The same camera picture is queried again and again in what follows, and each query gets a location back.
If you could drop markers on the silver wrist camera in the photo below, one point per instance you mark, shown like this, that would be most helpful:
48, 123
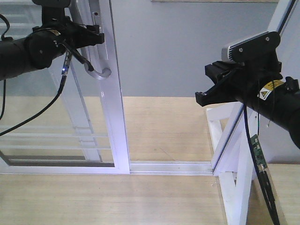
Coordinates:
250, 47

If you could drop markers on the light wooden base platform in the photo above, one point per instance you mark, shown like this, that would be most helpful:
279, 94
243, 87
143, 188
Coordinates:
158, 128

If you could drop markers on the white triangular support bracket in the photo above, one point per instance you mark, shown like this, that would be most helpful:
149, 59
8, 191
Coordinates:
235, 177

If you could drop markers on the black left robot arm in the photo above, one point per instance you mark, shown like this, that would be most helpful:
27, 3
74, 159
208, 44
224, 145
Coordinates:
57, 35

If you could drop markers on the light wooden box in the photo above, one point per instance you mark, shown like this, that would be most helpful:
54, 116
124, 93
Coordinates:
285, 180

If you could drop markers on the white rear support bracket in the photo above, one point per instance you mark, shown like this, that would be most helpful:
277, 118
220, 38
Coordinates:
214, 116

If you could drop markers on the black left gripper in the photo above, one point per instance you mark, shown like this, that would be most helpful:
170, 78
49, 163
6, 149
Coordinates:
75, 34

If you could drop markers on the grey curved door handle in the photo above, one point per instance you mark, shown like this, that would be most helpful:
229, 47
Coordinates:
88, 12

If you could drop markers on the aluminium floor track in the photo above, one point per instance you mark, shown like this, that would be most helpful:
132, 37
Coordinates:
185, 168

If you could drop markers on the white framed sliding glass door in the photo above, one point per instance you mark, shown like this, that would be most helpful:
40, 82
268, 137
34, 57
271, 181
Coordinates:
83, 132

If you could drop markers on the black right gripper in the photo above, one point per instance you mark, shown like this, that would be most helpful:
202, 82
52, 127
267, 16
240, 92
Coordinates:
239, 82

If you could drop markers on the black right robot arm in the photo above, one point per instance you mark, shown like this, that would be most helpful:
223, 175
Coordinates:
280, 102

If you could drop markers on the green circuit board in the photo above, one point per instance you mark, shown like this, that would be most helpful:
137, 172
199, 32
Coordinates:
259, 156

